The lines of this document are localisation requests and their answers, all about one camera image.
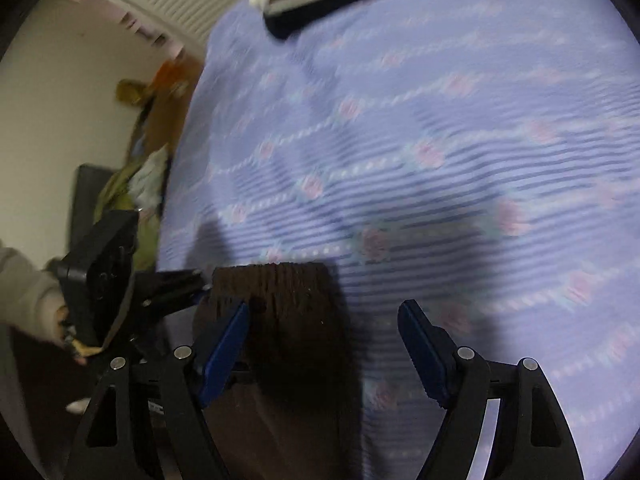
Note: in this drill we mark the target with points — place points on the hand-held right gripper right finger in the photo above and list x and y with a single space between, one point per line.
424 355

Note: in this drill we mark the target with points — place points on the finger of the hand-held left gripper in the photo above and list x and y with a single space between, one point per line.
172 287

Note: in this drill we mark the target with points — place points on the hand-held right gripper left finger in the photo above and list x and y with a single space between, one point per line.
226 350

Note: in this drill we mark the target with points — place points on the dark brown pants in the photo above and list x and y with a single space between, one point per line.
295 340

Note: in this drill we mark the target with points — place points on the person's left hand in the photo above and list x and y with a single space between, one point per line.
74 345

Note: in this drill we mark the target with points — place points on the dark grey cabinet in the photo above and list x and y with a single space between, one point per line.
87 200

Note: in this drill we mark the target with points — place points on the green cloth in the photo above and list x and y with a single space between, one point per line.
117 195

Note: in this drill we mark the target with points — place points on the white crumpled cloth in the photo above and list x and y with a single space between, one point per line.
150 180

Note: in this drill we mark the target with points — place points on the yellow-brown item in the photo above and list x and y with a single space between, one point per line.
131 91

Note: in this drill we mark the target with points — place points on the purple floral printed blanket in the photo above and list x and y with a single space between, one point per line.
425 160

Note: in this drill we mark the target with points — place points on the orange item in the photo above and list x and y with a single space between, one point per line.
164 72

